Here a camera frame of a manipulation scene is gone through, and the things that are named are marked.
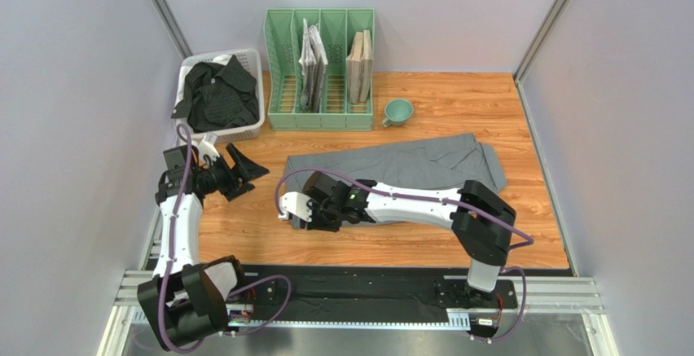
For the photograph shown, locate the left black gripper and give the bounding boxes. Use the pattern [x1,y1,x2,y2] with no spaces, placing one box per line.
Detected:
[195,144,270,202]

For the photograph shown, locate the grey long sleeve shirt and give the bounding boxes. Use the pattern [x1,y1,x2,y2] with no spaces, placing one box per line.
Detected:
[284,133,508,194]

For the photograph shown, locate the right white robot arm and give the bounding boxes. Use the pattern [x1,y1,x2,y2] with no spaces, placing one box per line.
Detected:
[301,171,516,293]

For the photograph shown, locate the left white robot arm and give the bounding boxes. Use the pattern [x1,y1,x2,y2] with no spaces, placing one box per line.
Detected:
[137,143,269,354]

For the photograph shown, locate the black striped shirt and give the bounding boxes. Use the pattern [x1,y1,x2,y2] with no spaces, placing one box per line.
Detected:
[171,55,260,133]

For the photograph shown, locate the teal cup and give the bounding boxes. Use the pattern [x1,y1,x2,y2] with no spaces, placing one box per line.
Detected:
[381,99,414,127]

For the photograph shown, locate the white laundry basket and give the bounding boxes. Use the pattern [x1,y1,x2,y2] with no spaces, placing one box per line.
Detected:
[170,49,265,143]

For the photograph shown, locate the grey magazines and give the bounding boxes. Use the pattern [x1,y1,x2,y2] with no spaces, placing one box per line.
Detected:
[299,19,328,113]

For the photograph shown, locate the brown books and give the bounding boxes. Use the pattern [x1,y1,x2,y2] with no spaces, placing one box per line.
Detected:
[345,29,373,104]

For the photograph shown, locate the green file organizer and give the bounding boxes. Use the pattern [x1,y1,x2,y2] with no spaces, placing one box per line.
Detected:
[264,8,376,131]

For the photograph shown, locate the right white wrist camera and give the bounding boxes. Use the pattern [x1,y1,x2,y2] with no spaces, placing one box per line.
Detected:
[278,191,313,222]

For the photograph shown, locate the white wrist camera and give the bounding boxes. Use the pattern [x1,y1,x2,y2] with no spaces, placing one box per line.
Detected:
[192,132,220,166]
[278,191,313,222]

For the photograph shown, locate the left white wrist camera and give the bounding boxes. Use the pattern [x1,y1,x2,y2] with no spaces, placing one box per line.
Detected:
[192,132,220,166]

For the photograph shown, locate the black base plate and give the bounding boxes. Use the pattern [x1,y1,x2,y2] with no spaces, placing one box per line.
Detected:
[230,265,519,323]

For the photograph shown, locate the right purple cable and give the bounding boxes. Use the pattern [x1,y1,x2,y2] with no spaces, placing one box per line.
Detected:
[274,167,536,344]

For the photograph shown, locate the aluminium frame rail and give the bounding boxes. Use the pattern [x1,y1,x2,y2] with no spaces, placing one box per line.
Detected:
[111,268,605,331]

